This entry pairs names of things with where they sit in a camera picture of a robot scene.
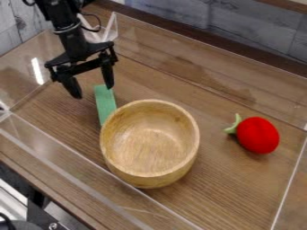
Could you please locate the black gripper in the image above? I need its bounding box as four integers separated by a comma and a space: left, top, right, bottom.
44, 24, 117, 99

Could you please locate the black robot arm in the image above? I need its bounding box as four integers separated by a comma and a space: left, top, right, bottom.
21, 0, 118, 99

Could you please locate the green flat stick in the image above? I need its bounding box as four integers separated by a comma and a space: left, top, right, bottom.
93, 84, 116, 124

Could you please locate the brown wooden bowl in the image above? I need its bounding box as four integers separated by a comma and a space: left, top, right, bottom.
100, 99, 200, 189

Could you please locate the black metal stand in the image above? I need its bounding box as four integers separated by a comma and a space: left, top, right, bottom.
26, 190, 69, 230

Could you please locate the red toy strawberry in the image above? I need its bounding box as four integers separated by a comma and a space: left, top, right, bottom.
223, 113, 280, 155

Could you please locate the clear acrylic corner bracket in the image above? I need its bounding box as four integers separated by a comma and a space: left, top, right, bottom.
76, 13, 118, 43

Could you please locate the black cable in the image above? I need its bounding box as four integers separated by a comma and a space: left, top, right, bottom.
0, 210, 18, 230

